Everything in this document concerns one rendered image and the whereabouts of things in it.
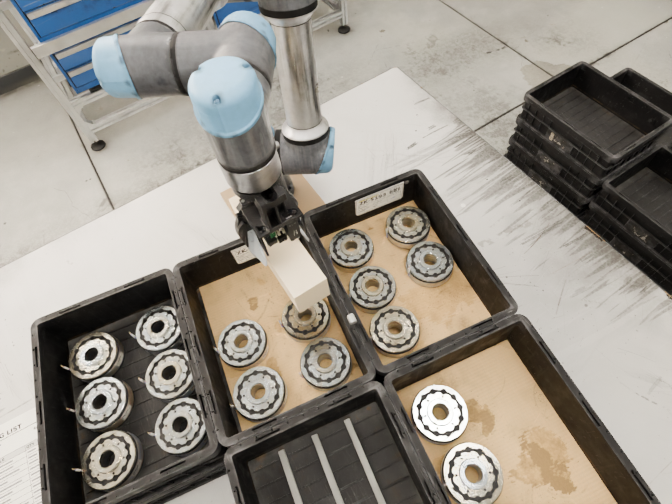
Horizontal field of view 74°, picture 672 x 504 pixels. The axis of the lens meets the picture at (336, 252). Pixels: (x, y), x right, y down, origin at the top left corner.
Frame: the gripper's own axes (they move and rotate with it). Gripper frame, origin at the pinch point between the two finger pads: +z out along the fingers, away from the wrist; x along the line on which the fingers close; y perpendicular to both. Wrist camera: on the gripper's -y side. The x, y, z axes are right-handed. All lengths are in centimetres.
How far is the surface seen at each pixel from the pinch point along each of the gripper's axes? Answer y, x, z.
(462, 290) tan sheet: 18.5, 31.3, 25.7
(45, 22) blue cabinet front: -187, -23, 42
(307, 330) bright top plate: 8.2, -2.1, 22.5
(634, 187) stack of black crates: 10, 129, 71
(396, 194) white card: -8.2, 33.0, 20.6
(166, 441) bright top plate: 11.7, -35.5, 22.8
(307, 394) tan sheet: 18.5, -8.8, 25.7
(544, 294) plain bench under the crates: 27, 53, 39
